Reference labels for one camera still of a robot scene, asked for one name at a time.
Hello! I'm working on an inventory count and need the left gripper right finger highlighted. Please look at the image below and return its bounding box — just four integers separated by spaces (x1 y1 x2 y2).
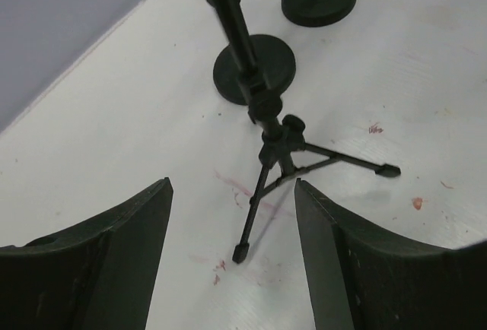
294 180 486 329

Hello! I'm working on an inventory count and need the black tripod shock-mount stand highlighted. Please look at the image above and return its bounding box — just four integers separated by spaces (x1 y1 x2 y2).
212 0 401 264

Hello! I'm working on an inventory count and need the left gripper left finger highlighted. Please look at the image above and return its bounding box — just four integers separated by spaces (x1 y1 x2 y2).
1 178 173 330

